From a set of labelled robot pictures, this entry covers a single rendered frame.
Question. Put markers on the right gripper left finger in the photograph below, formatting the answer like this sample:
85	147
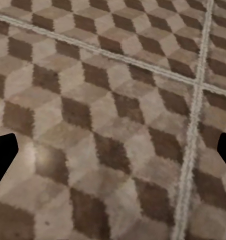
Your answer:
8	151

